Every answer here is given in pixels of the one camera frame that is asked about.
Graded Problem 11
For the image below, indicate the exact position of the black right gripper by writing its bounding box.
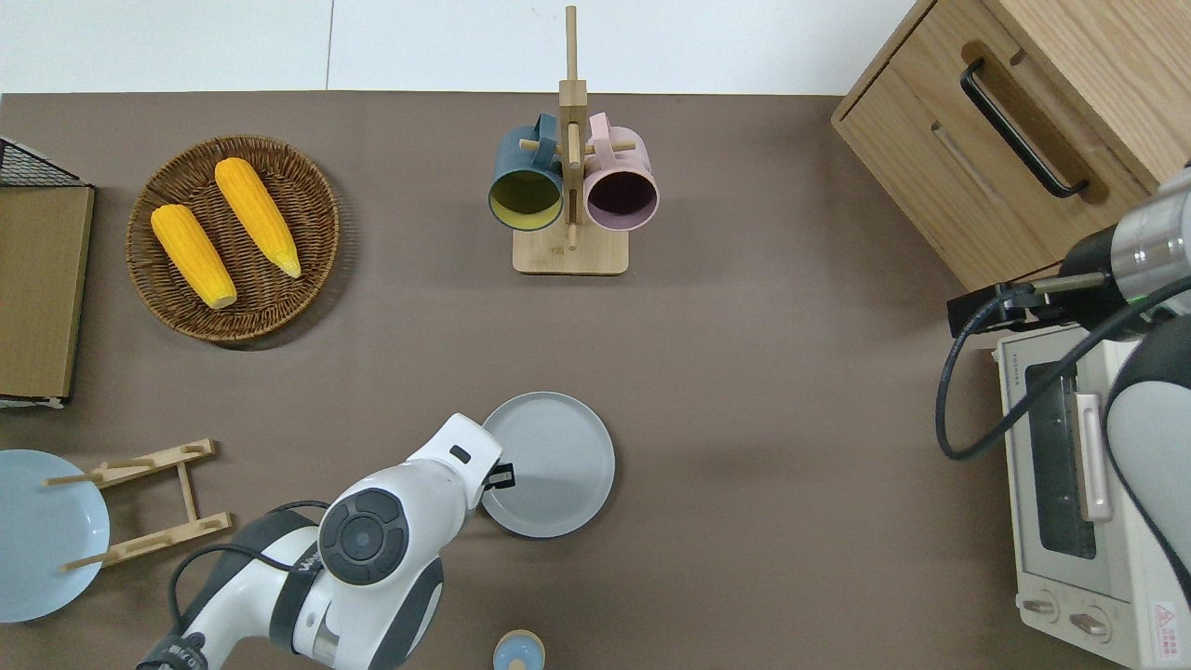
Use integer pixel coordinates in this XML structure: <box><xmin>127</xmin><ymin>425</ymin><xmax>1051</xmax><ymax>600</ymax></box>
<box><xmin>947</xmin><ymin>226</ymin><xmax>1141</xmax><ymax>338</ymax></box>

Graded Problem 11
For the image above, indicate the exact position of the gray round plate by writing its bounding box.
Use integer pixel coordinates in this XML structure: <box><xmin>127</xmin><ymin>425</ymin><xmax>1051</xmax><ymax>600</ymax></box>
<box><xmin>480</xmin><ymin>391</ymin><xmax>616</xmax><ymax>539</ymax></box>

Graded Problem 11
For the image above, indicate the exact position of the wooden plate rack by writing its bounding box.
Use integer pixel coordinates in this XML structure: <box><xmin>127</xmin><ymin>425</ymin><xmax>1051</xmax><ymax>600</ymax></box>
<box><xmin>44</xmin><ymin>438</ymin><xmax>233</xmax><ymax>571</ymax></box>

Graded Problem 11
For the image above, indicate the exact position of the light blue plate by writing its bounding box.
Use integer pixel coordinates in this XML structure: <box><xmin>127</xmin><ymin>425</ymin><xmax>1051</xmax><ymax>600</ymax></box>
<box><xmin>0</xmin><ymin>449</ymin><xmax>111</xmax><ymax>623</ymax></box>

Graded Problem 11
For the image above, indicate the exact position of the white toaster oven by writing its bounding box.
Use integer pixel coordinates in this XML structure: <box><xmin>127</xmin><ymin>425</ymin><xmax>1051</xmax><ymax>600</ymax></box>
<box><xmin>994</xmin><ymin>324</ymin><xmax>1191</xmax><ymax>670</ymax></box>

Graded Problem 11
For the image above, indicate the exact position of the small blue cup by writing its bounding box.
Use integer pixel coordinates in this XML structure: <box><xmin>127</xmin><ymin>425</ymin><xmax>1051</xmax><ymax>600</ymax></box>
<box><xmin>492</xmin><ymin>630</ymin><xmax>546</xmax><ymax>670</ymax></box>

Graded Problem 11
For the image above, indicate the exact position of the wooden drawer cabinet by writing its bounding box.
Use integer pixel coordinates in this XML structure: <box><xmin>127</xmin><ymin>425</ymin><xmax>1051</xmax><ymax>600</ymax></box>
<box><xmin>831</xmin><ymin>0</ymin><xmax>1191</xmax><ymax>291</ymax></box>

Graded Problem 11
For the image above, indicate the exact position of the wooden mug tree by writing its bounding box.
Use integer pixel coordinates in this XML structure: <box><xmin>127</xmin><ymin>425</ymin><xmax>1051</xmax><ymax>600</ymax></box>
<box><xmin>513</xmin><ymin>5</ymin><xmax>637</xmax><ymax>275</ymax></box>

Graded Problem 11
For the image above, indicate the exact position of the brown table mat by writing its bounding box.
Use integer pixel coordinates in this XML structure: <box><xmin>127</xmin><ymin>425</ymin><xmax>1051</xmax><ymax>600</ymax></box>
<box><xmin>0</xmin><ymin>90</ymin><xmax>1191</xmax><ymax>670</ymax></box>

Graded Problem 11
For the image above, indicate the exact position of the brown wicker basket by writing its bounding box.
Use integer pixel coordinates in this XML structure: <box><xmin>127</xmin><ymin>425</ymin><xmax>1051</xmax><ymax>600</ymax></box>
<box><xmin>126</xmin><ymin>136</ymin><xmax>341</xmax><ymax>343</ymax></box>

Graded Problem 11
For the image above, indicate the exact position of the teal mug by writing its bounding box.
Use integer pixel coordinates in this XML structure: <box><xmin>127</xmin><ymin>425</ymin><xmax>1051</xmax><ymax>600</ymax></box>
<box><xmin>488</xmin><ymin>113</ymin><xmax>566</xmax><ymax>232</ymax></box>

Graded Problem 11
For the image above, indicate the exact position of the pink mug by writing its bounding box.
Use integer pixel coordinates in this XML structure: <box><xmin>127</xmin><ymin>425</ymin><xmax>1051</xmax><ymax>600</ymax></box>
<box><xmin>583</xmin><ymin>113</ymin><xmax>660</xmax><ymax>232</ymax></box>

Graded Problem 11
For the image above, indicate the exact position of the yellow corn cob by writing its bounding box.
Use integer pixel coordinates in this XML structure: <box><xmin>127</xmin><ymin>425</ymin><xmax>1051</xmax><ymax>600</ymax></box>
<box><xmin>151</xmin><ymin>204</ymin><xmax>238</xmax><ymax>310</ymax></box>
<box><xmin>214</xmin><ymin>157</ymin><xmax>303</xmax><ymax>279</ymax></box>

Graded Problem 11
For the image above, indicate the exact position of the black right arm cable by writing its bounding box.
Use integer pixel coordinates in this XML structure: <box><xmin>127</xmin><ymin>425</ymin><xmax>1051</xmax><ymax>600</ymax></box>
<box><xmin>935</xmin><ymin>273</ymin><xmax>1191</xmax><ymax>462</ymax></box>

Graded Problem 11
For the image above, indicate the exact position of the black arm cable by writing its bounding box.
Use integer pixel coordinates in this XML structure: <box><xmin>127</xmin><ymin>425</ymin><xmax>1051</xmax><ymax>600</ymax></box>
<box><xmin>935</xmin><ymin>273</ymin><xmax>1191</xmax><ymax>462</ymax></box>
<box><xmin>167</xmin><ymin>501</ymin><xmax>331</xmax><ymax>643</ymax></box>

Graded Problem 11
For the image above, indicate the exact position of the silver oven door handle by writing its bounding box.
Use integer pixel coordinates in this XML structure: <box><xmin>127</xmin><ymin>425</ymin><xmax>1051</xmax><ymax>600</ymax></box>
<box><xmin>1075</xmin><ymin>393</ymin><xmax>1114</xmax><ymax>522</ymax></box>

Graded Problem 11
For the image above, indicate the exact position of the black cabinet handle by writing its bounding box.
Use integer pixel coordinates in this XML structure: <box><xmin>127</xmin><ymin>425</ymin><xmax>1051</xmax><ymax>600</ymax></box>
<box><xmin>960</xmin><ymin>58</ymin><xmax>1091</xmax><ymax>200</ymax></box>

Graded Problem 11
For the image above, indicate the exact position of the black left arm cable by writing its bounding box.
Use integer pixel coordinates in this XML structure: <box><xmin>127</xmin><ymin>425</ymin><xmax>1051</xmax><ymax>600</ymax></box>
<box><xmin>167</xmin><ymin>501</ymin><xmax>331</xmax><ymax>643</ymax></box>

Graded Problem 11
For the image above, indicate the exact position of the black wire wooden shelf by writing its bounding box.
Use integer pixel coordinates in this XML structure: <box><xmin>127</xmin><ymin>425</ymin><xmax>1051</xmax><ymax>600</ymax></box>
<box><xmin>0</xmin><ymin>138</ymin><xmax>96</xmax><ymax>409</ymax></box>

